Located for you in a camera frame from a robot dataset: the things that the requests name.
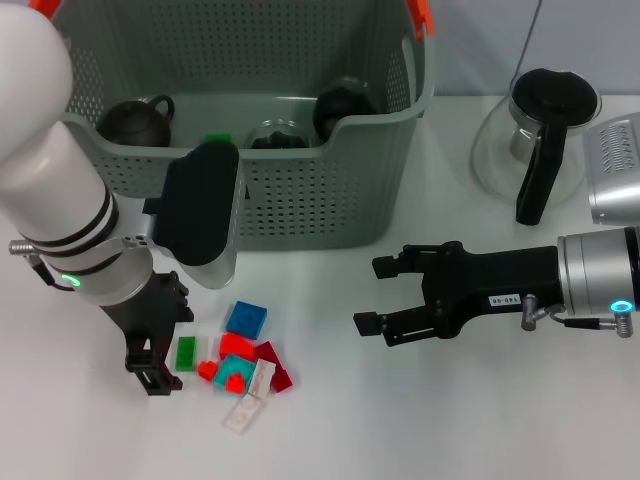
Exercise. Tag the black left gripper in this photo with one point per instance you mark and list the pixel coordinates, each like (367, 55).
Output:
(145, 315)

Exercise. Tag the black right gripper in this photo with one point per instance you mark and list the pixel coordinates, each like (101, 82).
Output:
(490, 285)

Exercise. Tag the long green toy brick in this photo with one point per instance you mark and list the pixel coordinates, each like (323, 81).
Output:
(186, 354)

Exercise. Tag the teal square toy brick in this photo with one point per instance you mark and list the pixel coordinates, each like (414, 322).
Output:
(235, 367)

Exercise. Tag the glass teacup black base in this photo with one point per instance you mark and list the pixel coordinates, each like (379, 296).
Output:
(342, 105)
(277, 136)

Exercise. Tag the small green toy brick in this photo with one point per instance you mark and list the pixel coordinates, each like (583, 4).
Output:
(218, 138)

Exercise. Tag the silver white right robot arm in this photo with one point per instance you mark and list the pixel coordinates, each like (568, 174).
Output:
(600, 270)

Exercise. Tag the grey-green perforated storage basket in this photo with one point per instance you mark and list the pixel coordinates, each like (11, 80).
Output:
(325, 200)

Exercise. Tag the clear transparent toy brick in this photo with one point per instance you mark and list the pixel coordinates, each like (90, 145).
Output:
(207, 336)

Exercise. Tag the red sloped toy brick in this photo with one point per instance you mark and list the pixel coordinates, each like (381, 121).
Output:
(237, 346)

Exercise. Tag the blue square toy brick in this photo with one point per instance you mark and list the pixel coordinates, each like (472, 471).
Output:
(246, 320)

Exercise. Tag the white translucent toy brick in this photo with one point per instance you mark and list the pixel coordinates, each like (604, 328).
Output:
(262, 377)

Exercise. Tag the flat white plate brick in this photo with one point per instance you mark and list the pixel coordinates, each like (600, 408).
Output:
(244, 414)

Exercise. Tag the dark red toy brick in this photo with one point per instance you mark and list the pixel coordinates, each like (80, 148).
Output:
(282, 381)

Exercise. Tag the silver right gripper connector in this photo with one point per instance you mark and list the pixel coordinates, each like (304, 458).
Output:
(530, 312)

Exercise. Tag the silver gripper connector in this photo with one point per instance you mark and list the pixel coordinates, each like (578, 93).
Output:
(530, 312)
(22, 247)

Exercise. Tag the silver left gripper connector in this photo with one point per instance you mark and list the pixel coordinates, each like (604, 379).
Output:
(22, 247)

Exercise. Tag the dark clay teapot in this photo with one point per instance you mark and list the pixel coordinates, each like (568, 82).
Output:
(135, 122)

